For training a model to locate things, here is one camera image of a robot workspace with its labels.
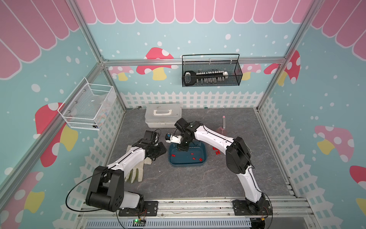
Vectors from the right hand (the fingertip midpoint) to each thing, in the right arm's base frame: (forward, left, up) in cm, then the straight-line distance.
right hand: (180, 147), depth 90 cm
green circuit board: (-39, +22, -9) cm, 45 cm away
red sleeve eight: (-5, -9, -6) cm, 12 cm away
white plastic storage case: (+22, +13, +6) cm, 26 cm away
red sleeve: (-16, -17, +25) cm, 34 cm away
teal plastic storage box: (-3, -11, -7) cm, 13 cm away
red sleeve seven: (-2, -8, -7) cm, 10 cm away
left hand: (-3, +9, -1) cm, 10 cm away
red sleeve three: (-2, +5, -7) cm, 9 cm away
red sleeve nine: (-6, -13, -7) cm, 16 cm away
